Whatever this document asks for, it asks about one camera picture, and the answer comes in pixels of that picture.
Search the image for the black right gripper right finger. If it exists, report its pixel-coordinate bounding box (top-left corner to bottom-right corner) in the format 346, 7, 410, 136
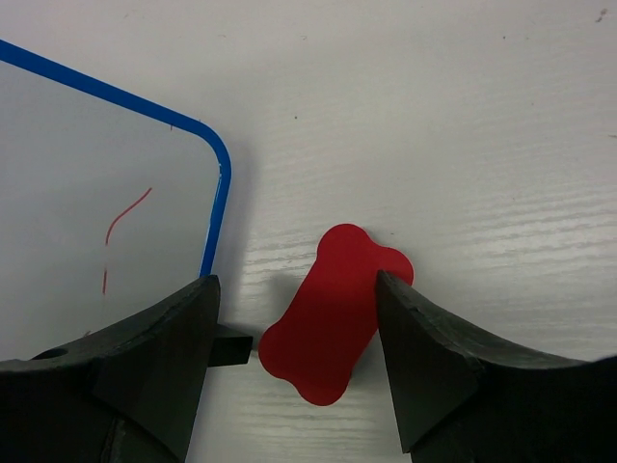
375, 272, 616, 462

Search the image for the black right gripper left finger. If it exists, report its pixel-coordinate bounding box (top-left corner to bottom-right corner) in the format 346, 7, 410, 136
1, 276, 220, 462

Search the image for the black whiteboard eraser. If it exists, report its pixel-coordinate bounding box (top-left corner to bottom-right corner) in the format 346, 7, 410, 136
258, 224, 415, 406

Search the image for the blue-edged small whiteboard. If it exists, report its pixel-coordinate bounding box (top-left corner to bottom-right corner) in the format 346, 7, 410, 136
1, 42, 231, 360

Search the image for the metal wire whiteboard stand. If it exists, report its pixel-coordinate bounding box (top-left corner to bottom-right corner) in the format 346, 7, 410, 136
208, 324, 254, 368

